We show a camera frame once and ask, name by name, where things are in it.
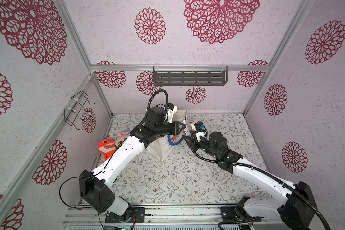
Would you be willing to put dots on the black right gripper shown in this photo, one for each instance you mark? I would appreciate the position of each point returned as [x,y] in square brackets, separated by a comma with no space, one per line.
[195,140]

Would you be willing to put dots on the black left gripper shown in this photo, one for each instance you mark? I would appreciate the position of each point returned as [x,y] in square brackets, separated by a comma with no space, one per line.
[176,128]

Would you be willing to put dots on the white Doraemon canvas bag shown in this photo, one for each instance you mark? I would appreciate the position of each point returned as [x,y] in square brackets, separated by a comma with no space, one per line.
[162,147]

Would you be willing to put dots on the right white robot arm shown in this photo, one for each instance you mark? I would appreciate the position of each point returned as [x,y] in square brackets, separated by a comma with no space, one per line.
[293,204]

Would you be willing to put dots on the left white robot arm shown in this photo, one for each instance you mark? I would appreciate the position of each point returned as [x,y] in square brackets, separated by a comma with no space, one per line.
[95,186]

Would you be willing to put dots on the pink doll plush toy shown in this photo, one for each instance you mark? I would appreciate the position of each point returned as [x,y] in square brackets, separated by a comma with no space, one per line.
[121,137]

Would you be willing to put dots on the red monster plush toy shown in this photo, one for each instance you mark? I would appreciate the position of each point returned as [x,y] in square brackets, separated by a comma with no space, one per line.
[107,148]

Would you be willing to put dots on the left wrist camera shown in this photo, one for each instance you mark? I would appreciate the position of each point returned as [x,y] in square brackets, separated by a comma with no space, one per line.
[155,116]

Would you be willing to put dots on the grey wall shelf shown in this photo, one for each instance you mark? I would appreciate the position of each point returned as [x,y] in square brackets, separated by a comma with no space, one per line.
[205,77]

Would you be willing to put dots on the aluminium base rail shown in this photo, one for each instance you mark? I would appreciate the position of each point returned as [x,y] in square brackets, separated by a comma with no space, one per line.
[152,214]

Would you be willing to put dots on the black wire wall rack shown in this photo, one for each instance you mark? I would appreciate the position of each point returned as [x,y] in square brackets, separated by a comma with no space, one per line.
[80,115]

